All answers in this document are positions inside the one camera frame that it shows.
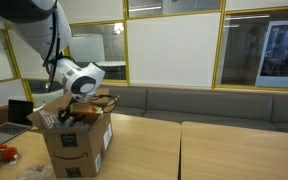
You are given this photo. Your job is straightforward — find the white framed blue poster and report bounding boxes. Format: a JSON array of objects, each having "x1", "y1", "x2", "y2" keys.
[{"x1": 254, "y1": 19, "x2": 288, "y2": 89}]

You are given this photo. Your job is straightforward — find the brown cardboard shipping box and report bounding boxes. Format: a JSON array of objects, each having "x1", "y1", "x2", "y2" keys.
[{"x1": 26, "y1": 88, "x2": 120, "y2": 179}]

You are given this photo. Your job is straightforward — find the round white lamp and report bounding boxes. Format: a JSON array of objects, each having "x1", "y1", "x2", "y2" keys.
[{"x1": 113, "y1": 21, "x2": 126, "y2": 34}]

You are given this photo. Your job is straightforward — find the grey bench sofa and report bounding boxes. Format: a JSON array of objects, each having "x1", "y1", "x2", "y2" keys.
[{"x1": 97, "y1": 84, "x2": 288, "y2": 136}]

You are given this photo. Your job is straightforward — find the red plush radish toy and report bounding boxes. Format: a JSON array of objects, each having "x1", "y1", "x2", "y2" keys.
[{"x1": 0, "y1": 146, "x2": 21, "y2": 180}]

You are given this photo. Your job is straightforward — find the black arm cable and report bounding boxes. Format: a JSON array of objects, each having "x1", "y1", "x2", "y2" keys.
[{"x1": 42, "y1": 9, "x2": 120, "y2": 116}]

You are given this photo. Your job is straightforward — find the small clear air pillow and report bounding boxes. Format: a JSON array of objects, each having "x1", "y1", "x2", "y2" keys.
[{"x1": 14, "y1": 164, "x2": 57, "y2": 180}]

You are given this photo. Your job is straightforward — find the white round table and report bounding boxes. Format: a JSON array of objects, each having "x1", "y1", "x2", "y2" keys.
[{"x1": 93, "y1": 60, "x2": 127, "y2": 68}]

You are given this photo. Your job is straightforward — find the silver laptop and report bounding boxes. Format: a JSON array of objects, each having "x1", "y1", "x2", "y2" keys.
[{"x1": 0, "y1": 99, "x2": 35, "y2": 145}]

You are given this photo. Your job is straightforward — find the yellow window frame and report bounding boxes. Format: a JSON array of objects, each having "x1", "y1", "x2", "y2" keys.
[{"x1": 0, "y1": 0, "x2": 288, "y2": 103}]

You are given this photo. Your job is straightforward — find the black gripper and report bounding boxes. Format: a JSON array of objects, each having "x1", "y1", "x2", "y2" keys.
[{"x1": 57, "y1": 106, "x2": 85, "y2": 127}]

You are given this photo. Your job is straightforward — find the white rolling whiteboard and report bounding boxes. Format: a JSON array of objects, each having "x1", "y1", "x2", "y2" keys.
[{"x1": 68, "y1": 33, "x2": 106, "y2": 63}]

